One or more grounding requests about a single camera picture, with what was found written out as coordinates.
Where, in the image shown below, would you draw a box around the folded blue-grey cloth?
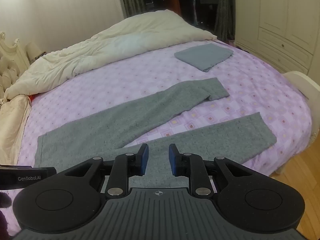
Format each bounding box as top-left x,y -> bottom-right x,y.
174,43 -> 234,72

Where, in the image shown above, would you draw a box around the cream wardrobe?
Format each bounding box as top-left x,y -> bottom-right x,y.
234,0 -> 320,75

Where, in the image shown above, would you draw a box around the cream pillow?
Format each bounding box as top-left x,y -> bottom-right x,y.
0,95 -> 32,166

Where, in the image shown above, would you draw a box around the clothes rack with hanging clothes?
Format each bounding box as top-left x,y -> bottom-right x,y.
147,0 -> 202,27

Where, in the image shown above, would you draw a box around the cream bed footboard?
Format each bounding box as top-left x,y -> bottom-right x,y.
282,70 -> 320,101

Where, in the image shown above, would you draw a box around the grey pants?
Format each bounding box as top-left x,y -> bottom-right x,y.
34,78 -> 277,189

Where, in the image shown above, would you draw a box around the cream tufted headboard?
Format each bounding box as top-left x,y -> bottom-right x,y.
0,31 -> 31,101

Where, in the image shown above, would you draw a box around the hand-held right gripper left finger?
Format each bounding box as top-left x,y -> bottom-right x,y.
57,143 -> 149,197

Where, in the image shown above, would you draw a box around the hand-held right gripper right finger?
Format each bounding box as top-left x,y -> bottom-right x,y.
168,143 -> 270,197

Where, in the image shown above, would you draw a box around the pink patterned bed sheet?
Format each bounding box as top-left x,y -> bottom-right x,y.
5,39 -> 313,235

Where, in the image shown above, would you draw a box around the cream duvet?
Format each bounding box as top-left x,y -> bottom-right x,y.
4,9 -> 218,103

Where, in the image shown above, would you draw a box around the bedside lamp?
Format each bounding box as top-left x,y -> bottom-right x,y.
26,41 -> 42,61

